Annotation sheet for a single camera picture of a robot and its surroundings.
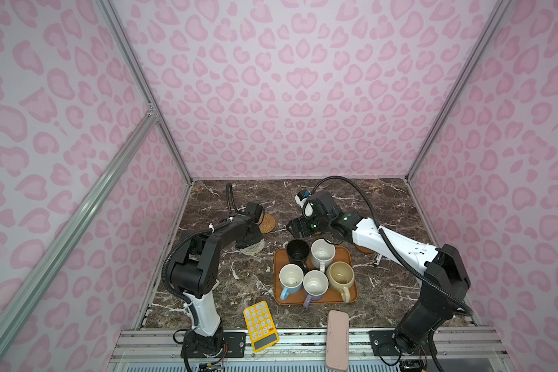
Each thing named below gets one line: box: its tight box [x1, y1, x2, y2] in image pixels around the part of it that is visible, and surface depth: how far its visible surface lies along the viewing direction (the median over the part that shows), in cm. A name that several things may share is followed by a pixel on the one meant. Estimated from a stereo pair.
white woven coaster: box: [239, 238, 266, 257], surface depth 97 cm
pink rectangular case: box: [325, 310, 350, 372], surface depth 75 cm
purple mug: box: [302, 269, 330, 309], surface depth 82 cm
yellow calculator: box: [243, 300, 280, 353], surface depth 78 cm
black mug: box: [286, 238, 311, 273], surface depth 88 cm
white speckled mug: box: [310, 237, 337, 273], surface depth 85 cm
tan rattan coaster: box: [256, 213, 276, 234], surface depth 103 cm
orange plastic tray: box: [273, 246, 359, 306], surface depth 83 cm
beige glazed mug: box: [326, 261, 355, 304], surface depth 80 cm
